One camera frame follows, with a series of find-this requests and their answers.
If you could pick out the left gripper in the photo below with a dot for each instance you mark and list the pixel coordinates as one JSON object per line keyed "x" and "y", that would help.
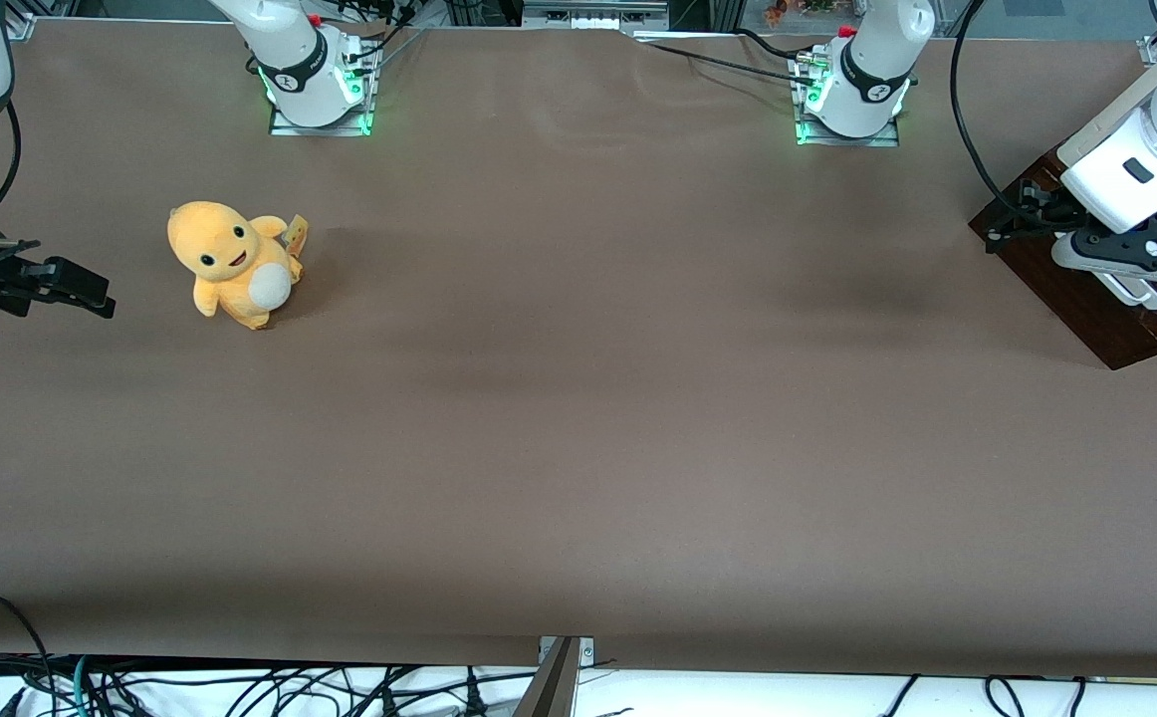
{"x": 1049, "y": 211}

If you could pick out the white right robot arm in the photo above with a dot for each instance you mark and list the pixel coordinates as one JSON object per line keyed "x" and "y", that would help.
{"x": 295, "y": 60}

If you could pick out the yellow plush toy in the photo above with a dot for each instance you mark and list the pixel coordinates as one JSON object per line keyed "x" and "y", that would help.
{"x": 230, "y": 259}

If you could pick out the yellow plush toy tag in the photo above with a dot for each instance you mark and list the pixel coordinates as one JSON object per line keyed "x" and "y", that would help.
{"x": 297, "y": 232}

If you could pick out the orange small objects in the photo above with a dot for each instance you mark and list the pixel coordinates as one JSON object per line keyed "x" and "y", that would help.
{"x": 798, "y": 10}

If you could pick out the brown table cover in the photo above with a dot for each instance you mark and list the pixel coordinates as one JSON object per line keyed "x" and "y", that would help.
{"x": 578, "y": 398}

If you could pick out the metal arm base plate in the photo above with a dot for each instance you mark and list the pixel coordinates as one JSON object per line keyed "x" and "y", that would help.
{"x": 340, "y": 129}
{"x": 877, "y": 140}

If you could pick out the grey metal frame rail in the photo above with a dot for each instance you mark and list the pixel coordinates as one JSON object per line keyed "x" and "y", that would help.
{"x": 593, "y": 12}

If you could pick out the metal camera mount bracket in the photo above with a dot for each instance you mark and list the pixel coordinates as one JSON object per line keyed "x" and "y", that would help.
{"x": 586, "y": 649}

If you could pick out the dark camera mount post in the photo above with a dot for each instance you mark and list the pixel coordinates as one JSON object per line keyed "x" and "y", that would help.
{"x": 549, "y": 692}

